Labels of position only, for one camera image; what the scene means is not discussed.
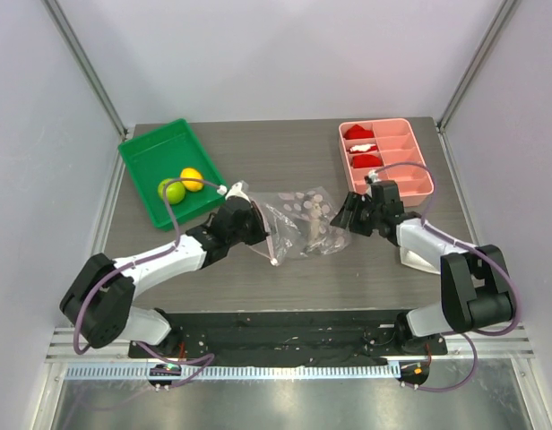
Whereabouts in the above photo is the green plastic tray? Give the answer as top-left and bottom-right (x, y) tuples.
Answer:
(118, 119), (225, 231)

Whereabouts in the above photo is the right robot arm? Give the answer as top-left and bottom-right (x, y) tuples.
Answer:
(331, 180), (520, 354)

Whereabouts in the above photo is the aluminium front rail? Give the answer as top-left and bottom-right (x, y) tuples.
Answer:
(46, 328), (535, 387)

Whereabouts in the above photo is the red fake food slice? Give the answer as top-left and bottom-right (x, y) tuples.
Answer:
(351, 153), (383, 169)

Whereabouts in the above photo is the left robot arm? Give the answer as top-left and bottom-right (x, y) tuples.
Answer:
(59, 196), (267, 357)

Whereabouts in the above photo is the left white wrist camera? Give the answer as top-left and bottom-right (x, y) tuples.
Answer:
(217, 181), (250, 202)

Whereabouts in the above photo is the green fake fruit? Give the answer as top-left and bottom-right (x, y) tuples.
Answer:
(157, 178), (186, 205)

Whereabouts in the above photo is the yellow fake fruit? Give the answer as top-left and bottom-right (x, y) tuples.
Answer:
(179, 168), (204, 193)

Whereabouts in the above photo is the red fake food piece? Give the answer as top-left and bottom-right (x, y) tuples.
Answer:
(343, 125), (375, 140)

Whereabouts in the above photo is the purple cable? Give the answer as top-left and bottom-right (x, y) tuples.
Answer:
(367, 161), (524, 391)
(73, 176), (228, 389)

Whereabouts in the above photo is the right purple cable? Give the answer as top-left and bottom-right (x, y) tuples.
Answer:
(367, 161), (524, 391)

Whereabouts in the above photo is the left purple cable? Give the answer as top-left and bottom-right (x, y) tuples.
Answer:
(73, 176), (228, 389)

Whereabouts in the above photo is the clear zip top bag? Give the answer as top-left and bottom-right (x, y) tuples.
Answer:
(246, 186), (351, 266)

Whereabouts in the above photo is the pink compartment tray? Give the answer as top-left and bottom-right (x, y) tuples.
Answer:
(339, 118), (434, 208)

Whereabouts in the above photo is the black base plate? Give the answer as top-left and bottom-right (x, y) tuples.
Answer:
(168, 310), (447, 367)

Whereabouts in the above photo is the white cloth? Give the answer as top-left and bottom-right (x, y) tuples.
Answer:
(399, 248), (440, 275)

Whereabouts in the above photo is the grey fake fish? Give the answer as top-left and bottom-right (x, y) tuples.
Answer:
(303, 200), (326, 252)

